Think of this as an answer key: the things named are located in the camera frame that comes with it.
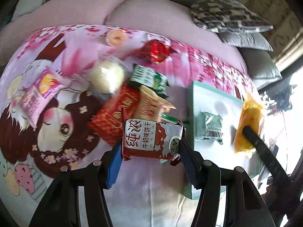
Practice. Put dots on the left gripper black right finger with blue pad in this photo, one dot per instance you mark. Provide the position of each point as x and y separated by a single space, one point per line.
244 205

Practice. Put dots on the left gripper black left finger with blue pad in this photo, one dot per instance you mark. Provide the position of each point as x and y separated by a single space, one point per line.
60 204

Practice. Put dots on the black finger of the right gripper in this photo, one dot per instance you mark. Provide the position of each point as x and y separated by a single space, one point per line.
276 199

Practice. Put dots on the red white milk biscuit pack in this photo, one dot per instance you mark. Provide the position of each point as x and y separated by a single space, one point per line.
150 139

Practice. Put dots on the pink cake roll packet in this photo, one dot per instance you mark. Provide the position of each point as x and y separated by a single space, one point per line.
39 95

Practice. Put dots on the green foil snack pack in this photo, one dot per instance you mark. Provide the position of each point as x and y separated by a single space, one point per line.
208 126

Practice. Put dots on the red patterned snack pack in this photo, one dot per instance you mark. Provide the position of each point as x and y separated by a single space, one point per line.
107 123

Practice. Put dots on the teal rimmed white tray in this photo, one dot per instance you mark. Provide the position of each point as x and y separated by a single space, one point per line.
204 98

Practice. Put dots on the pink cartoon printed tablecloth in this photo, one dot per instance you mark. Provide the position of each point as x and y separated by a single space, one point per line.
31 156

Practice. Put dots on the beige red snack pack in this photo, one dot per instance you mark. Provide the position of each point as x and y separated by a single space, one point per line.
151 106

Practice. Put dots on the round white bun in wrapper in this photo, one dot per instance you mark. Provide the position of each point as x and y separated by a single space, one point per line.
107 74

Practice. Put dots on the green white biscuit pack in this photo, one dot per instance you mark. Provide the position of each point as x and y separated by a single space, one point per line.
148 77

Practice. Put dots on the grey satin pillow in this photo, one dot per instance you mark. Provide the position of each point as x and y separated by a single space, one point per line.
246 40

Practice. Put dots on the orange jelly cup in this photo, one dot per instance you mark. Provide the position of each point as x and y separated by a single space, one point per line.
115 37

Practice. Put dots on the shiny red snack bag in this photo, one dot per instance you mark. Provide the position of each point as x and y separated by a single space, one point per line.
155 52

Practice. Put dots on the black white patterned pillow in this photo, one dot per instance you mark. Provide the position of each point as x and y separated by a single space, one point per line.
221 16

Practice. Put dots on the pink knitted seat cover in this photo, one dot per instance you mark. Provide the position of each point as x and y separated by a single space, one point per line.
162 17

